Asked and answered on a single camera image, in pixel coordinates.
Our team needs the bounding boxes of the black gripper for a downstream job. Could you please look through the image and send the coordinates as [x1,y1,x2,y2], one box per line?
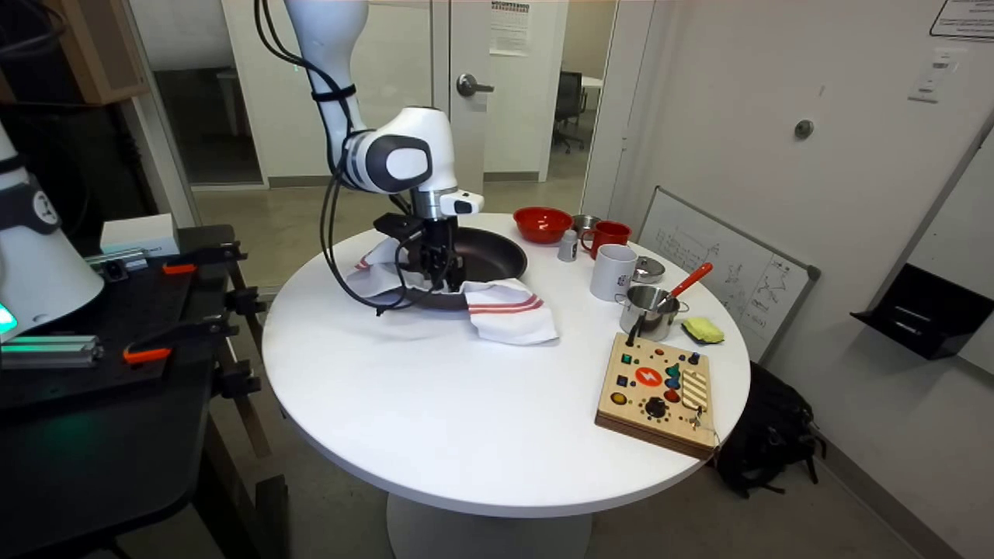
[413,215,470,296]

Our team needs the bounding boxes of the black frying pan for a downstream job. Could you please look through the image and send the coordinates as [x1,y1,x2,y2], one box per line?
[373,228,531,316]

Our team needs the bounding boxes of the white towel red stripes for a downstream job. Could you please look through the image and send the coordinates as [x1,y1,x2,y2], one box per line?
[346,235,563,349]

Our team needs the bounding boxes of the red bowl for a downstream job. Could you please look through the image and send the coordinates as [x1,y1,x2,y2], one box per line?
[511,206,575,249]

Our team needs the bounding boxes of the white mug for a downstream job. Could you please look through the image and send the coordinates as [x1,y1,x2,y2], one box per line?
[588,243,637,304]

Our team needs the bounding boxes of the red mug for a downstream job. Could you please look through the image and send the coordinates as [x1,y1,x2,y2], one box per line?
[577,216,632,260]

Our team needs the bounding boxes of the white door with window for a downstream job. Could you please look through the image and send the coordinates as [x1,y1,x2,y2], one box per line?
[445,0,621,215]

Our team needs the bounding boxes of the small steel cup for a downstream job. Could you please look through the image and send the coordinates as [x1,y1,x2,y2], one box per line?
[631,256,668,289]

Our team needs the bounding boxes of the small steel saucepan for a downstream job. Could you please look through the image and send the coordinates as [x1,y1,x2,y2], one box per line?
[617,283,690,349]

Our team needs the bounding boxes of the wooden board colourful pieces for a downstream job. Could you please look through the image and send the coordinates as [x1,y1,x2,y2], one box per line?
[594,331,719,463]

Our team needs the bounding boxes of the white door notice paper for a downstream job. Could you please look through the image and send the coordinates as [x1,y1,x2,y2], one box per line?
[485,0,538,60]

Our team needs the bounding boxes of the yellow green sponge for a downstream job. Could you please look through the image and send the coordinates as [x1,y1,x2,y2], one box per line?
[677,314,728,349]

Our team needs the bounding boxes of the black clamp orange tip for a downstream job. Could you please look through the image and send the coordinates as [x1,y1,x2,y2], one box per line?
[117,307,242,373]
[95,243,252,287]

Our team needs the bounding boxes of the leaning framed whiteboard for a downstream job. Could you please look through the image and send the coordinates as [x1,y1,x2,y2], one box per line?
[632,182,824,367]

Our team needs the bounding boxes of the white box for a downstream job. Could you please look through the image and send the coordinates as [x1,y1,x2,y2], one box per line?
[95,211,179,260]

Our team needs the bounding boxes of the black backpack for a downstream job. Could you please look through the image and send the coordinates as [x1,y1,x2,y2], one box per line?
[712,361,828,500]

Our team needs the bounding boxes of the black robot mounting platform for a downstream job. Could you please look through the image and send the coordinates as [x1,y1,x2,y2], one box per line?
[0,219,294,559]

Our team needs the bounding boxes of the wooden cabinet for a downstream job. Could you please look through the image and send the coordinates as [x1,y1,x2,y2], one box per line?
[40,0,152,110]

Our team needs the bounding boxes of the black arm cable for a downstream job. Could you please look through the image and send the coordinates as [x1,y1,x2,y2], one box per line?
[252,0,415,316]

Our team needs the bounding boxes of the metal door handle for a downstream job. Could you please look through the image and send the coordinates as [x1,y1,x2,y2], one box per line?
[453,72,497,103]

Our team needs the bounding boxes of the orange handled spoon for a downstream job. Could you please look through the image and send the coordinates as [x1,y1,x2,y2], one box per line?
[662,259,717,304]

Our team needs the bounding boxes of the aluminium rail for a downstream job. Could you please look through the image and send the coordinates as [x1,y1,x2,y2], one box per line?
[0,331,103,373]

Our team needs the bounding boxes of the black wall tray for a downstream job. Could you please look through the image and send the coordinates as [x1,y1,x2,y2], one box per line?
[848,260,994,362]

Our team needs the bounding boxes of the white wall switch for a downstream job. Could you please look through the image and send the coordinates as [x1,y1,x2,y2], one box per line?
[908,50,955,107]

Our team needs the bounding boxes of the framed wall sign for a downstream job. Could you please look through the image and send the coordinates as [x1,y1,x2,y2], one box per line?
[924,0,994,44]

